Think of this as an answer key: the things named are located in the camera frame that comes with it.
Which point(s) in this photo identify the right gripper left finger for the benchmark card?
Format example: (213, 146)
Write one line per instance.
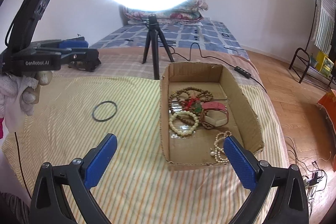
(49, 203)

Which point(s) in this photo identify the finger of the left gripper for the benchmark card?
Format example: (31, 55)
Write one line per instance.
(83, 59)
(78, 42)

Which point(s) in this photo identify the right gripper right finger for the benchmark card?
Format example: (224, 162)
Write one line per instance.
(290, 202)

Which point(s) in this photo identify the cardboard tray box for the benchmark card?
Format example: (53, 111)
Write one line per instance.
(211, 92)

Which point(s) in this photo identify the floral folded quilt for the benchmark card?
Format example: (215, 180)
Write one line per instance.
(188, 12)

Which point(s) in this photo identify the small green pot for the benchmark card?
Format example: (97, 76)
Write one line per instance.
(313, 62)

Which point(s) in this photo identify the pink sleeve left forearm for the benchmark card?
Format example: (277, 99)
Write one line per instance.
(1, 128)

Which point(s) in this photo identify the black clothes rack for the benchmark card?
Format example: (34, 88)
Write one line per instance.
(301, 67)

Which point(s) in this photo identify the plaid brown blanket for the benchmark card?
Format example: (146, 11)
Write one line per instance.
(128, 62)

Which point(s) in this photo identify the striped hanging towel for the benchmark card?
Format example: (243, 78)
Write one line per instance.
(323, 27)

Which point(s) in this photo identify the red strap wristwatch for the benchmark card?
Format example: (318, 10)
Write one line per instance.
(214, 115)

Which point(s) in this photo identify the orange covered low table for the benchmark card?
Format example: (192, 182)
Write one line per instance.
(328, 104)

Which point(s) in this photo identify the left hand white glove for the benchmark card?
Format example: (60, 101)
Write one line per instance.
(19, 95)

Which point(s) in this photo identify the red green charm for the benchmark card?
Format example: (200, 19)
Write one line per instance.
(193, 105)

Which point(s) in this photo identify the yellow striped cloth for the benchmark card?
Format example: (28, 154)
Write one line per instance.
(74, 115)

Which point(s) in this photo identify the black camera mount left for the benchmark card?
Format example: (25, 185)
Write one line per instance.
(22, 28)

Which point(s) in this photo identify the yellow box on rack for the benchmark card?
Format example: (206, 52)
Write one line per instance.
(324, 64)

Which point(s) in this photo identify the blue patterned bedsheet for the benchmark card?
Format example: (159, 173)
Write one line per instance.
(209, 34)

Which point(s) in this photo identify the black tripod stand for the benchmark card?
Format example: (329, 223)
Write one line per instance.
(155, 34)

